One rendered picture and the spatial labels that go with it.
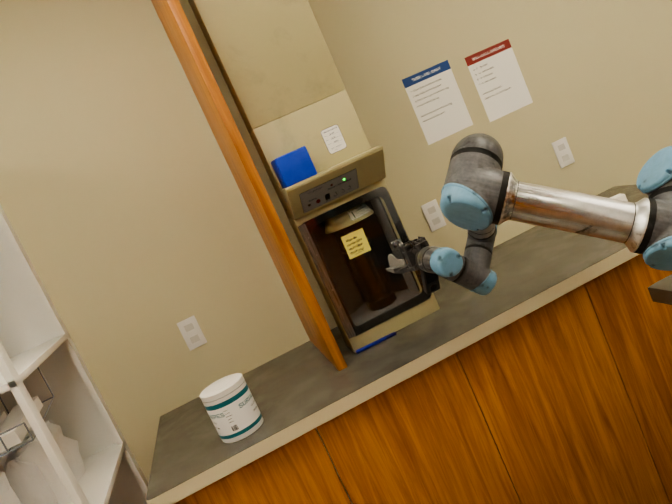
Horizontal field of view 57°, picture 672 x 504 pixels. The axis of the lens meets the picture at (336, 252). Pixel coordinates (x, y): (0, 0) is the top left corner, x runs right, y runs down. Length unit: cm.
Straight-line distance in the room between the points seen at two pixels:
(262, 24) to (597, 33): 152
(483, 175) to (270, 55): 88
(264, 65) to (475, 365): 109
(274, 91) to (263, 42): 15
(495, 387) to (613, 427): 42
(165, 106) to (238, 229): 51
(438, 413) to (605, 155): 150
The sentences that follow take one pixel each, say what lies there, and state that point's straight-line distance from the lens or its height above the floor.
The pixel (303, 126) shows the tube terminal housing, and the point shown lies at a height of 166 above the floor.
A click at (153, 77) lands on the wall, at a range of 239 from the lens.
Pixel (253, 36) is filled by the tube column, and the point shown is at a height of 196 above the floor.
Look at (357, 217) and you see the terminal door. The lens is 196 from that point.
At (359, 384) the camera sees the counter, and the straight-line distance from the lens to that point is 175.
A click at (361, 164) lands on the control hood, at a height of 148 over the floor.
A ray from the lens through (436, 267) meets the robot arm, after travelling 163.
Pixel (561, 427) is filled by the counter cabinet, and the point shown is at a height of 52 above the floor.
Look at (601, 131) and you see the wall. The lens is 290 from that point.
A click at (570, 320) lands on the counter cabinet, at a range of 199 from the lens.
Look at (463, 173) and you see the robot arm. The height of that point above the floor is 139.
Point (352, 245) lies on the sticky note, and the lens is 196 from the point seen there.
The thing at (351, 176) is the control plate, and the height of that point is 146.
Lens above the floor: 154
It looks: 8 degrees down
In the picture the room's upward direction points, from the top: 24 degrees counter-clockwise
